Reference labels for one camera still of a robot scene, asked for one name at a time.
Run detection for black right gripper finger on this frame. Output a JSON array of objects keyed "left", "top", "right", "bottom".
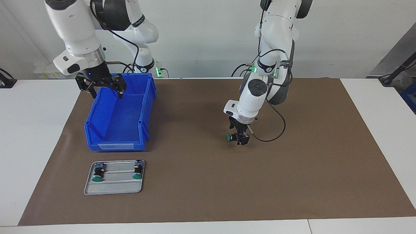
[
  {"left": 109, "top": 73, "right": 127, "bottom": 99},
  {"left": 75, "top": 73, "right": 98, "bottom": 99}
]

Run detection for blue plastic storage bin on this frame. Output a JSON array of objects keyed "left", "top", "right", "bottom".
[{"left": 84, "top": 73, "right": 157, "bottom": 152}]

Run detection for white background boxes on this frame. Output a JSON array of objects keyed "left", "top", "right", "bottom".
[{"left": 33, "top": 63, "right": 64, "bottom": 79}]

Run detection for brown table mat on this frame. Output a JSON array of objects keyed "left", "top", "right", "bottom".
[{"left": 18, "top": 77, "right": 416, "bottom": 226}]

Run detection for grey metal tray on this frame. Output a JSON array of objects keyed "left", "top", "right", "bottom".
[{"left": 84, "top": 160, "right": 146, "bottom": 196}]

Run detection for black stand leg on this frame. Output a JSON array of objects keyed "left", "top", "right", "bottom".
[{"left": 379, "top": 52, "right": 416, "bottom": 86}]

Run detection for blue crate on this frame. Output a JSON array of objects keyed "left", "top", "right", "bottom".
[{"left": 400, "top": 81, "right": 416, "bottom": 115}]

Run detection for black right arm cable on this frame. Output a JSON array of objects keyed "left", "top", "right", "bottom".
[{"left": 91, "top": 0, "right": 141, "bottom": 70}]

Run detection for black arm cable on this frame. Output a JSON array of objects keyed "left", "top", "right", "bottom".
[
  {"left": 91, "top": 0, "right": 141, "bottom": 70},
  {"left": 250, "top": 0, "right": 294, "bottom": 142}
]

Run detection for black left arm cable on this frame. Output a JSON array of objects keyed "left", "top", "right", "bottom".
[{"left": 250, "top": 0, "right": 294, "bottom": 142}]

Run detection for black clamp mount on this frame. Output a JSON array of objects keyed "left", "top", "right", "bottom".
[{"left": 0, "top": 68, "right": 17, "bottom": 89}]

